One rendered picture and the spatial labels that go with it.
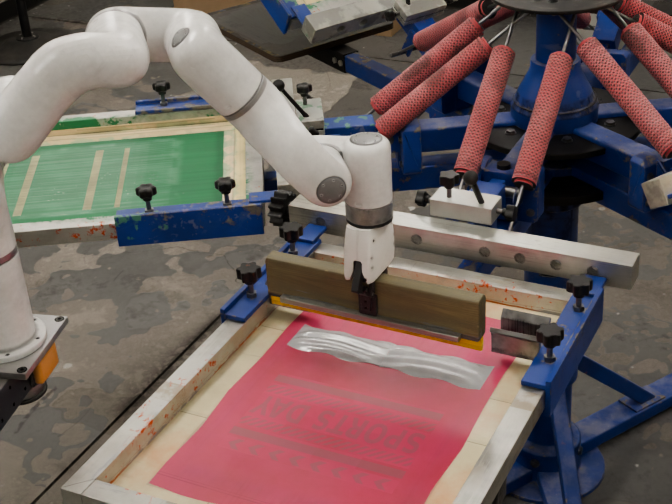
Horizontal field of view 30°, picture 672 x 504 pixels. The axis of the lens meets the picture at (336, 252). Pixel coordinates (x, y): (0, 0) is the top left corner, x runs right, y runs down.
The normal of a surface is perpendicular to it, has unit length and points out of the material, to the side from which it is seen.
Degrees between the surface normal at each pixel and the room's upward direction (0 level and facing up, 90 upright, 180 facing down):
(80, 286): 0
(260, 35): 0
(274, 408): 0
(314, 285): 90
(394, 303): 90
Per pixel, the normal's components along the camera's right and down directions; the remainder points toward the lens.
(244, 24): -0.07, -0.87
